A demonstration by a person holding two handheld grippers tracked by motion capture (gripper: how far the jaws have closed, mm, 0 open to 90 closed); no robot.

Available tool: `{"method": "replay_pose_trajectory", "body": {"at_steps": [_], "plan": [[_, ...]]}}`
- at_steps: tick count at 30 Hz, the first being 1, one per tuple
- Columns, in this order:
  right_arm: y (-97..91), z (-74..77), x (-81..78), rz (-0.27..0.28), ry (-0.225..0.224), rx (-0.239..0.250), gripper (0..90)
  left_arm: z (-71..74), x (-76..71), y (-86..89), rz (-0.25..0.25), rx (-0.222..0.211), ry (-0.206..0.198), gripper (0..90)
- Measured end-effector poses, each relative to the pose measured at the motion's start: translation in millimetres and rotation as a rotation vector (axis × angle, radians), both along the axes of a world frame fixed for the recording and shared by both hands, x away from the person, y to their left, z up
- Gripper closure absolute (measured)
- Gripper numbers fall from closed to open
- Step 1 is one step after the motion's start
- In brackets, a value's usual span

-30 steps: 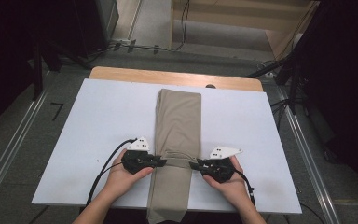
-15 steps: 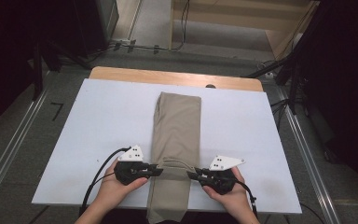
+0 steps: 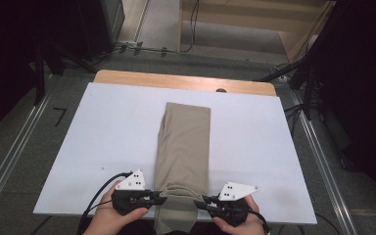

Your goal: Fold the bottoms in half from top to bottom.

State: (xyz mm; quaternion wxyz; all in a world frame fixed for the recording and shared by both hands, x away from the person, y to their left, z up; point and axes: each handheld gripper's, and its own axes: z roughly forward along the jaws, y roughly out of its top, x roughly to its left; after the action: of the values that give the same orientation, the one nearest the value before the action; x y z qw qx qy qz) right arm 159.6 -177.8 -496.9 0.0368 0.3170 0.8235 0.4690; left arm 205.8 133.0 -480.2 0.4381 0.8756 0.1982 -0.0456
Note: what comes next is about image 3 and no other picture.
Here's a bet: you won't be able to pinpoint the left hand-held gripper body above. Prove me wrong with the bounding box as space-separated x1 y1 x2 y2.
111 168 155 216

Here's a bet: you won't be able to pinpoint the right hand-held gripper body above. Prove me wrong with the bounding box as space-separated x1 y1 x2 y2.
207 181 259 228

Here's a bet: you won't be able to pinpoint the beige pants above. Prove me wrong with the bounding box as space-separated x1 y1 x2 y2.
154 101 212 235

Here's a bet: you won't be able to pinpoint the person's right hand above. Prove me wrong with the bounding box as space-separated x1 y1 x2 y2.
211 195 269 235

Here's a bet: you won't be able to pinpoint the person's left hand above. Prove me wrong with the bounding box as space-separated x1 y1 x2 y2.
84 180 150 235

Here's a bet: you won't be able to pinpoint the white table cover board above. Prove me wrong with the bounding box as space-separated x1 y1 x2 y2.
32 81 318 225

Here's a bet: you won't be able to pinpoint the wooden table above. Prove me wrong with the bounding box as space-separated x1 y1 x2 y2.
92 69 278 97

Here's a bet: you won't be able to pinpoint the black metal stand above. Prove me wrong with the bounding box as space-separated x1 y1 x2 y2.
33 38 96 106
258 57 325 121

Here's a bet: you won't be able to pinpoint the power strip with plugs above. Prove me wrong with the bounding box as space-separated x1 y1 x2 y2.
115 40 145 56

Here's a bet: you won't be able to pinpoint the dark cabinet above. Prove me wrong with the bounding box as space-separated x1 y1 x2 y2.
77 0 126 61

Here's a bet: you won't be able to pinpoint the light wooden cabinet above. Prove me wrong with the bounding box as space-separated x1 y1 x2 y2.
178 0 337 64

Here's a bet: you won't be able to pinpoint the right hand-held gripper black cable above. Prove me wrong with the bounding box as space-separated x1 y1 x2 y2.
249 210 272 235

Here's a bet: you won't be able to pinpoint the hand-held gripper black cable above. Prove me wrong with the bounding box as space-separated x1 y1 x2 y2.
76 171 134 235
249 210 272 235

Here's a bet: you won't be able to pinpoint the left hand-held gripper black cable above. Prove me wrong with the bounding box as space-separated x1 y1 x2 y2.
76 171 134 235

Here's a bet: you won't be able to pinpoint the black floor cable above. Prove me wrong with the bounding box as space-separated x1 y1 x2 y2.
314 211 341 235

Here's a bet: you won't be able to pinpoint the metal floor rail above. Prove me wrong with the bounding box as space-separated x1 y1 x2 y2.
292 91 360 235
0 94 52 223

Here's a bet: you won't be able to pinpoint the black stand cables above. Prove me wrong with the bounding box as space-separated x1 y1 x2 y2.
283 103 308 135

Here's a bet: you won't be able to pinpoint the hanging black cable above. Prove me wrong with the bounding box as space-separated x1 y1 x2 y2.
179 0 201 55

